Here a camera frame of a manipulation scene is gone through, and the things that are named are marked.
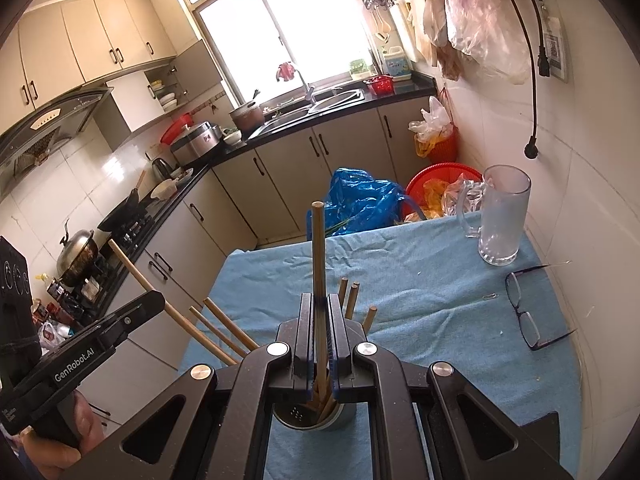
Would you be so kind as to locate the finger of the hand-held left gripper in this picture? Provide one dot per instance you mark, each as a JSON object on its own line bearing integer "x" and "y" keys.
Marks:
{"x": 90, "y": 355}

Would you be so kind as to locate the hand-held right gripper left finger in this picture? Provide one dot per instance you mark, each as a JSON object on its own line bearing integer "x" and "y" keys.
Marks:
{"x": 306, "y": 340}

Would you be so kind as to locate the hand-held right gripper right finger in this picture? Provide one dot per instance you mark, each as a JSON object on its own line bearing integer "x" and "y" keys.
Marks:
{"x": 337, "y": 340}

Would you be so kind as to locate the wooden chopstick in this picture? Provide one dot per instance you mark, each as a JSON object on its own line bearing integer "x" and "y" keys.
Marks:
{"x": 370, "y": 316}
{"x": 343, "y": 287}
{"x": 318, "y": 250}
{"x": 225, "y": 317}
{"x": 210, "y": 326}
{"x": 353, "y": 297}
{"x": 127, "y": 261}

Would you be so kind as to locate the dark grey chopstick holder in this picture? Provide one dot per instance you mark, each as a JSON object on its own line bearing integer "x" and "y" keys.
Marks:
{"x": 300, "y": 417}

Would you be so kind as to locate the person's left hand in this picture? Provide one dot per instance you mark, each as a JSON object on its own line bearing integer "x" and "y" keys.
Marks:
{"x": 60, "y": 462}

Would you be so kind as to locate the white plastic bag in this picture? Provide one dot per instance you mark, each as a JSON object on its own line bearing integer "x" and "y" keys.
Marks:
{"x": 52, "y": 335}

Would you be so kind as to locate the wok with steel lid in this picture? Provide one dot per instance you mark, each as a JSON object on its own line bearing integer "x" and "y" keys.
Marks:
{"x": 76, "y": 255}

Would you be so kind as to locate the blue tablecloth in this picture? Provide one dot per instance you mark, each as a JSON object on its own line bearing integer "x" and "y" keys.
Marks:
{"x": 425, "y": 310}

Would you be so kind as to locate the gas stove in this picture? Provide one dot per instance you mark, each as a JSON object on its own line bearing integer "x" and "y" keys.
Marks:
{"x": 132, "y": 232}

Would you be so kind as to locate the black frying pan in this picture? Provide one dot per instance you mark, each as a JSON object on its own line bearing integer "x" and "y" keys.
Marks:
{"x": 117, "y": 217}

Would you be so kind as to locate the blue plastic bag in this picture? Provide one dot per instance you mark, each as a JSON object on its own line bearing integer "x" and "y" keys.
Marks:
{"x": 360, "y": 200}

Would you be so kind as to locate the paper clip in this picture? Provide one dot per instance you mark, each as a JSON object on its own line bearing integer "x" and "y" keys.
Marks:
{"x": 490, "y": 295}

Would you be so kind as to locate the white dish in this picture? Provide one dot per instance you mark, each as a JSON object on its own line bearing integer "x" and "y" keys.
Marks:
{"x": 164, "y": 190}

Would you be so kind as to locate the large red colander basin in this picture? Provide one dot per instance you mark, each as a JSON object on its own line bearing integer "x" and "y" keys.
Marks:
{"x": 425, "y": 175}

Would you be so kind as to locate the black eyeglasses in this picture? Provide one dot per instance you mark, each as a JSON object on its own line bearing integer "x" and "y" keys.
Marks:
{"x": 516, "y": 285}

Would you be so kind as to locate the beige lower kitchen cabinets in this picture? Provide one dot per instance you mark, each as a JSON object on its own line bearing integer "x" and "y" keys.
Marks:
{"x": 350, "y": 150}

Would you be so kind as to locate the beige kitchen cabinets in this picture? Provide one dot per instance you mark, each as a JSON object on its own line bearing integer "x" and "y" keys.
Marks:
{"x": 350, "y": 150}
{"x": 60, "y": 45}

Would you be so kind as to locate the range hood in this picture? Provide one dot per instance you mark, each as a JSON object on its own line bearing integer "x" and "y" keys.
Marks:
{"x": 50, "y": 120}

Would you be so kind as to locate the steel kettle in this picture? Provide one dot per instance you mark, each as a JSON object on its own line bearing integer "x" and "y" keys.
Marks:
{"x": 161, "y": 169}

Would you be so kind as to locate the clear glass mug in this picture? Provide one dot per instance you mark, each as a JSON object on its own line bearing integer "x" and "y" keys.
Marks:
{"x": 500, "y": 220}

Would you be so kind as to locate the small white bowl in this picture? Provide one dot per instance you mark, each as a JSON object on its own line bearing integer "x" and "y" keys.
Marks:
{"x": 232, "y": 137}

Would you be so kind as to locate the steel rice cooker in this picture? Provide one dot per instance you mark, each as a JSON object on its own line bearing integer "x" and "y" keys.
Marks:
{"x": 195, "y": 142}

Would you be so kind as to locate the maroon pot with lid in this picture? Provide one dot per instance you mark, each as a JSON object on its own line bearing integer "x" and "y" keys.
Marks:
{"x": 247, "y": 119}

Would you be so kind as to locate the red bin with plastic bags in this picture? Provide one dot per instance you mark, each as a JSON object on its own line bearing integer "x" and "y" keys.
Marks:
{"x": 432, "y": 130}

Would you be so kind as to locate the red plastic basin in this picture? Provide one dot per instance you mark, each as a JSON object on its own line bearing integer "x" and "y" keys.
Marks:
{"x": 172, "y": 130}

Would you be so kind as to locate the steel kitchen sink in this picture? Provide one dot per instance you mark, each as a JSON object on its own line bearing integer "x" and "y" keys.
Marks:
{"x": 330, "y": 100}

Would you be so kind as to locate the steel faucet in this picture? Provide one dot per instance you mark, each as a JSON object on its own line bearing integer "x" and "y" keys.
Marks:
{"x": 306, "y": 91}

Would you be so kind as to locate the small red basket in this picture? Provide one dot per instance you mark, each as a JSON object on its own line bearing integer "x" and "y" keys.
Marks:
{"x": 378, "y": 85}

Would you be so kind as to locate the black kitchen countertop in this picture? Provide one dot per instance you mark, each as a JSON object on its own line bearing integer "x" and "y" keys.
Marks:
{"x": 415, "y": 89}

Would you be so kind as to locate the stacked dishes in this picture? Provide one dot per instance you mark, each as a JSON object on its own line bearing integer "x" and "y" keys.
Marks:
{"x": 167, "y": 96}

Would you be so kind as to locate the beige upper kitchen cabinets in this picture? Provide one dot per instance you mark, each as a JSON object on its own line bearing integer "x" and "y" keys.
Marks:
{"x": 60, "y": 45}

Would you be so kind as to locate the red cloth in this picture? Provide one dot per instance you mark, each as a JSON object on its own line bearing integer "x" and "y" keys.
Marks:
{"x": 286, "y": 71}

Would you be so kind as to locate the green packet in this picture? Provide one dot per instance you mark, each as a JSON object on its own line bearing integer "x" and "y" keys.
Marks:
{"x": 360, "y": 69}

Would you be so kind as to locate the white detergent jug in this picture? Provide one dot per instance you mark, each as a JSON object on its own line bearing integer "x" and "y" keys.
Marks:
{"x": 397, "y": 65}

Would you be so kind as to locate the white hanging utensil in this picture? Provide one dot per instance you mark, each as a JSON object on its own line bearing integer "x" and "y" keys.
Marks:
{"x": 384, "y": 36}

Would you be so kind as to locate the white hanging cutting board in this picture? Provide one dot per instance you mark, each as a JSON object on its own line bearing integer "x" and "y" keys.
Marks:
{"x": 402, "y": 35}

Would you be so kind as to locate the kitchen window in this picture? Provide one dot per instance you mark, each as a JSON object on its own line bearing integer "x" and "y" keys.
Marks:
{"x": 300, "y": 20}

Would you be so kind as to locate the bunch of hanging plastic bags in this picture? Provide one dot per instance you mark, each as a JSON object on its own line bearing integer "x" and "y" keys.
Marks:
{"x": 475, "y": 20}

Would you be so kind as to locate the white wall plate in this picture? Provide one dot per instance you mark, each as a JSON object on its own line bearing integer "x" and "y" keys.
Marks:
{"x": 556, "y": 50}

